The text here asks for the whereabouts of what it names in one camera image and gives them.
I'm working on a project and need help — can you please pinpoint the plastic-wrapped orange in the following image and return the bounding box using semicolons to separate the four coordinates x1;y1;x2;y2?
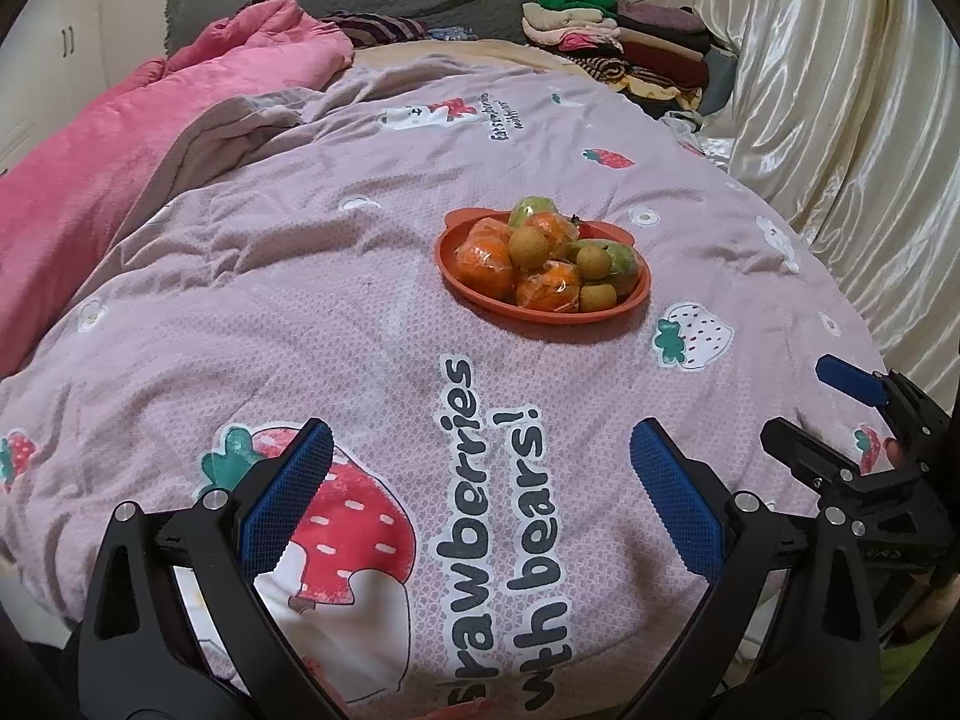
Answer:
525;211;582;260
514;259;582;314
454;221;518;295

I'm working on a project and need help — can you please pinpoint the green pear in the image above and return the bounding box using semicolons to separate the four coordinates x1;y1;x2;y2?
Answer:
574;236;647;297
508;195;560;230

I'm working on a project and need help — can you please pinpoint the dark striped cloth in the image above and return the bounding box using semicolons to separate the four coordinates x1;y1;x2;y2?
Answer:
322;11;428;50

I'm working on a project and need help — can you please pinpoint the strawberry printed lilac blanket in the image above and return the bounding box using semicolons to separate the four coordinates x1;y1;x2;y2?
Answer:
0;52;901;720

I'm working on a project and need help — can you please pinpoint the pink fleece blanket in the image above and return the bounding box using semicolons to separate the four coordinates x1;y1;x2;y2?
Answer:
0;0;355;376

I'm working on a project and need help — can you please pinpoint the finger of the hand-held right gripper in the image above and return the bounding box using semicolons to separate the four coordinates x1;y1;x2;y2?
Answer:
760;416;871;496
816;354;953;428

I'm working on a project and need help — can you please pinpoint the cream satin curtain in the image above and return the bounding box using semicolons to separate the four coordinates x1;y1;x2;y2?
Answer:
690;0;960;406

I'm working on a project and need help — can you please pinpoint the orange plastic plate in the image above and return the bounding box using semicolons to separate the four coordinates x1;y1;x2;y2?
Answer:
435;206;652;327

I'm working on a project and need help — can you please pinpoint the green fleece clothing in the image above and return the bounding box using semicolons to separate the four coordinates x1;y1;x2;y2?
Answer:
877;615;953;691

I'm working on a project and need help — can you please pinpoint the stack of folded clothes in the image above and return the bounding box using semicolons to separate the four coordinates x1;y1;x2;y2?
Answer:
521;0;740;117

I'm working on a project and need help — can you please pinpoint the white wardrobe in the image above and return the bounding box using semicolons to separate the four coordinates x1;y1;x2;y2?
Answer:
0;0;102;166

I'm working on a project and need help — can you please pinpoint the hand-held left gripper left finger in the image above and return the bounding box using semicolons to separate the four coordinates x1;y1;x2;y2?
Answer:
75;416;361;720

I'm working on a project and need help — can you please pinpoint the beige bed sheet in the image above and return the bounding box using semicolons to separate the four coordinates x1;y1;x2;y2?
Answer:
352;37;586;76

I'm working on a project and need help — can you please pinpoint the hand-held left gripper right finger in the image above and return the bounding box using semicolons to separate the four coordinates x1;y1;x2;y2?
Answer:
600;418;883;720

